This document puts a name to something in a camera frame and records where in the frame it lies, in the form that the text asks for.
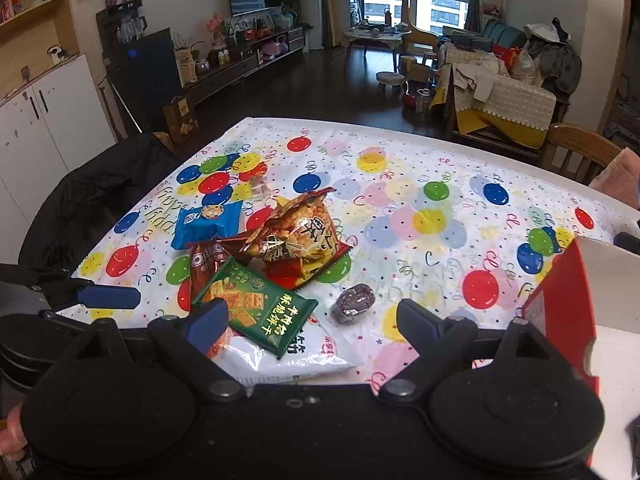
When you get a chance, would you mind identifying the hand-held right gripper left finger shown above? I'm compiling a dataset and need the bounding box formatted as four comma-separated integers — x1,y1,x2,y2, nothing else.
65,299,248,403

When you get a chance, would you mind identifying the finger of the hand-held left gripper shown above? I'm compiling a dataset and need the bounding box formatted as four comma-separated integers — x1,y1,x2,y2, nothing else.
0,262,142,311
39,309,103,328

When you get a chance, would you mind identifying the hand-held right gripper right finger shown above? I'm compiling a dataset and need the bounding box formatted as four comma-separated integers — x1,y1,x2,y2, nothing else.
377,299,566,403

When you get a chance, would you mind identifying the brown-red sausage packet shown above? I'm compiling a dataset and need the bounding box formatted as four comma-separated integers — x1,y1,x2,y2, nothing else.
186,240,236,361

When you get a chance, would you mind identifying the green cracker packet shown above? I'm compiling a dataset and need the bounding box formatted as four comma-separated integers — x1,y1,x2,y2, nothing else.
192,256,319,359

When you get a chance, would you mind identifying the clear-wrapped dark date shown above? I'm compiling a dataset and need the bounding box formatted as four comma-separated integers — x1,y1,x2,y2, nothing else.
330,284,377,326

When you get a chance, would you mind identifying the red snack packet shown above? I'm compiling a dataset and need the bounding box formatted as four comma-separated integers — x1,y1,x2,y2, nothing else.
220,232,353,291

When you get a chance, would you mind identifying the blue snack packet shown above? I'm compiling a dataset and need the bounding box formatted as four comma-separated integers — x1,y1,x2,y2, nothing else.
171,202,244,251

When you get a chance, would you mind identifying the white snack bag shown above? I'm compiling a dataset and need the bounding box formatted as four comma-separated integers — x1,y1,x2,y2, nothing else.
215,322,363,386

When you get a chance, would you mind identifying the clear orange snack bag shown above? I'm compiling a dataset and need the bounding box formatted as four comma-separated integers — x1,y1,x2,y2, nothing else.
239,187,346,263

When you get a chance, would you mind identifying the clear-wrapped pink candy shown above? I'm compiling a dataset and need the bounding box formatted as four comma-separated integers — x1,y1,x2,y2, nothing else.
247,175,271,202

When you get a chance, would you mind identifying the red and white cardboard box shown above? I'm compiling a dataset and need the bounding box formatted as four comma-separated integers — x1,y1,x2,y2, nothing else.
520,237,640,471

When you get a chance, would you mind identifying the person's left hand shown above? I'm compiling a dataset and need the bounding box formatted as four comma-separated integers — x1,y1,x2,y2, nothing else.
0,402,28,463

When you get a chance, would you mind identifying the black jacket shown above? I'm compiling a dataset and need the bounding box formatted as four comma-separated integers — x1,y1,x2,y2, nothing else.
17,132,183,281

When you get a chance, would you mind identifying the balloon print tablecloth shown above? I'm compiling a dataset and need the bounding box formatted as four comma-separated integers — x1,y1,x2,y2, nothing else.
57,117,640,396

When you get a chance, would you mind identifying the white cabinet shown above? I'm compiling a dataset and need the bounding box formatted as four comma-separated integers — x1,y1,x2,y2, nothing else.
0,52,118,251

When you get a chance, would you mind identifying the brown paper bag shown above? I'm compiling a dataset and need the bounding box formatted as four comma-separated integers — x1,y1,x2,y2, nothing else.
161,96,199,142

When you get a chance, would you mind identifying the black water dispenser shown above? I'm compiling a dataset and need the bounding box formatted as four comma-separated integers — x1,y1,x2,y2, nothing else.
95,2,183,136

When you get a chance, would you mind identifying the black object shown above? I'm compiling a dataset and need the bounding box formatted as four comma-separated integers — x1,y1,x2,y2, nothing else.
614,232,640,257

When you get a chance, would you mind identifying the wooden dining chair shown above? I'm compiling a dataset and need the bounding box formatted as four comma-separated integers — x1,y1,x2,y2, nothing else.
540,122,623,186

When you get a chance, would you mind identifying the armchair with yellow blanket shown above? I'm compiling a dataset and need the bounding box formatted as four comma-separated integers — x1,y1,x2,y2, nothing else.
432,45,558,148

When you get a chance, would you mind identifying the small wooden stool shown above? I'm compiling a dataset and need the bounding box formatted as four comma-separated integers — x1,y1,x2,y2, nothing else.
376,71,406,95

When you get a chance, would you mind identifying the yellow paper bag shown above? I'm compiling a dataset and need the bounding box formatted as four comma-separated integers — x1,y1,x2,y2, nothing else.
175,47,198,85

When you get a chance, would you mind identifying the dark wooden television cabinet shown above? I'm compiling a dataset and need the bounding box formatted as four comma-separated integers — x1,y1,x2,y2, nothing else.
182,25,307,106

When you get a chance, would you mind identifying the pink cloth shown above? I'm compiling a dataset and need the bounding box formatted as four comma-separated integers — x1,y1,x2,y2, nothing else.
589,147,640,211

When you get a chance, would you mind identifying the brown cardboard box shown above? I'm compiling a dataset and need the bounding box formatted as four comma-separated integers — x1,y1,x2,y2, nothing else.
399,52,432,85

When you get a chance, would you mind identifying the wooden shelf unit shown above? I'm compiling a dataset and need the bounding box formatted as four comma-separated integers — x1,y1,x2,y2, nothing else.
0,0,81,96

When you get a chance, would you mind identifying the pink toy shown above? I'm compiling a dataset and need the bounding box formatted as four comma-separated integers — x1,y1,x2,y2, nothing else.
261,35,290,61

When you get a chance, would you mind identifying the round coffee table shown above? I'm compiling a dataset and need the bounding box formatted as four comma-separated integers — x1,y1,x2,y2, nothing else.
343,22,416,58

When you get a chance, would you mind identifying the pink flower bouquet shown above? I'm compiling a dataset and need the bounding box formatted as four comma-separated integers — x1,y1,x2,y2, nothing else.
206,12,228,48

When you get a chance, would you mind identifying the pile of clothes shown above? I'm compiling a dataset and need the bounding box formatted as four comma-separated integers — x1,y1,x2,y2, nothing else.
522,19,583,96

